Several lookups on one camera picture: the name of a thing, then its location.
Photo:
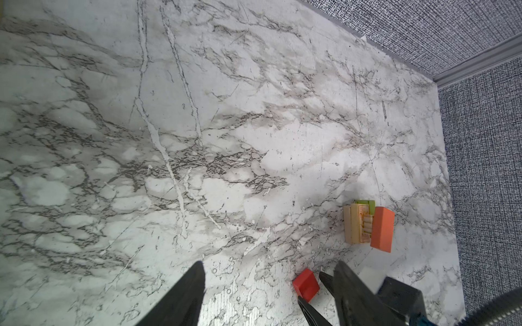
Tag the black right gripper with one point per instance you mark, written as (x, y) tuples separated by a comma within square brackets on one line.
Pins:
[(405, 301)]

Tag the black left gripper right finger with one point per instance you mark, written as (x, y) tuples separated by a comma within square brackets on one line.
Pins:
[(356, 304)]

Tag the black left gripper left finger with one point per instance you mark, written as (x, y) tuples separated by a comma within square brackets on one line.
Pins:
[(182, 304)]

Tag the small red cube block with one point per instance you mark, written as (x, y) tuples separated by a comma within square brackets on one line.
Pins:
[(306, 285)]

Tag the orange red rectangular block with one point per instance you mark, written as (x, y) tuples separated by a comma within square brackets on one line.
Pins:
[(382, 229)]

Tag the printed wood block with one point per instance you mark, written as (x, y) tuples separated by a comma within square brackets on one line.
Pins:
[(361, 224)]

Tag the lime green rectangular block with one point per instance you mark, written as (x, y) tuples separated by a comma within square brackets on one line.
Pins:
[(371, 204)]

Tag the plain wood rectangular block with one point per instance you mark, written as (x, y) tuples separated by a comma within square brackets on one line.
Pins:
[(347, 223)]

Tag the aluminium right corner post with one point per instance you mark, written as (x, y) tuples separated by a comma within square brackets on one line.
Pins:
[(490, 58)]

